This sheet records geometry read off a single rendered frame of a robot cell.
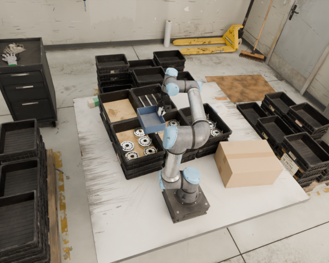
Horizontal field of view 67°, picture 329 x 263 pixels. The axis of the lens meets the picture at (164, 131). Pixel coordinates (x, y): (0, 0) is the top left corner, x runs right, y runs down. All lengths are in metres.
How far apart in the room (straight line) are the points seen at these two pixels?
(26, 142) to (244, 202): 1.95
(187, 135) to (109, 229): 0.85
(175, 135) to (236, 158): 0.83
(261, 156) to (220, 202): 0.47
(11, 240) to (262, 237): 2.10
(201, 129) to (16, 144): 1.83
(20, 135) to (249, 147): 2.05
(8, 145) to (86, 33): 2.88
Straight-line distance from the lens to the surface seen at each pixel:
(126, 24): 4.99
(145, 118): 1.81
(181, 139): 1.21
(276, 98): 3.74
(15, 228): 2.13
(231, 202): 1.95
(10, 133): 2.74
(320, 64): 4.60
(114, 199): 1.83
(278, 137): 3.12
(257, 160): 1.99
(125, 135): 2.02
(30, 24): 4.90
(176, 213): 1.68
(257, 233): 2.74
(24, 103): 3.13
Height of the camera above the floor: 2.29
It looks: 45 degrees down
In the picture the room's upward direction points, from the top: 8 degrees clockwise
